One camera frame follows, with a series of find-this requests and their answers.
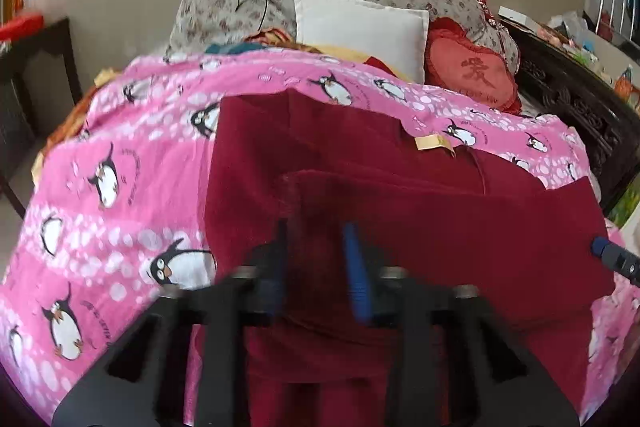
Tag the pink penguin print blanket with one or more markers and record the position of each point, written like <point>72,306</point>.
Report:
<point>125,117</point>

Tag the dark wooden table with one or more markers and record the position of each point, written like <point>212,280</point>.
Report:
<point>35,57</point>

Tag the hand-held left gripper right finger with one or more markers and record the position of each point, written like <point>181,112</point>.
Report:
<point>356,272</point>

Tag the white pillow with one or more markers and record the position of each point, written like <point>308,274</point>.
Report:
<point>360,27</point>

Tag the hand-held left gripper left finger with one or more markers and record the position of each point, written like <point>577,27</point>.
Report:
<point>272,279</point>

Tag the clear plastic bag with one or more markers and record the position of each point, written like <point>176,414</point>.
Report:
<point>567,26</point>

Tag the red box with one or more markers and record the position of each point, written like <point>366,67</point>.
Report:
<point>20,27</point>

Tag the dark carved wooden headboard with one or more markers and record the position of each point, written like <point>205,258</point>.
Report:
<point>575,102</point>

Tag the orange teal patterned cloth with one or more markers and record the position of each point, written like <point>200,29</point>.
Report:
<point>272,39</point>

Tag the metal rack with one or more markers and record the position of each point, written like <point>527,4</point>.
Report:
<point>612,2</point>

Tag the white cardboard box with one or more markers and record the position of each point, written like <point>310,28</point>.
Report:
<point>520,19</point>

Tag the orange yellow sheet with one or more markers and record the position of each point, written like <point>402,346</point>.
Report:
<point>62,127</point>

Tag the dark red garment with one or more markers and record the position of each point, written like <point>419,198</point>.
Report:
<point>400,217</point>

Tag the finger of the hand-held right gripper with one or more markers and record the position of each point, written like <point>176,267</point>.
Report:
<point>616,261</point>

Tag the red heart-shaped cushion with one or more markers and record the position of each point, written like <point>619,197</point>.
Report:
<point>470,67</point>

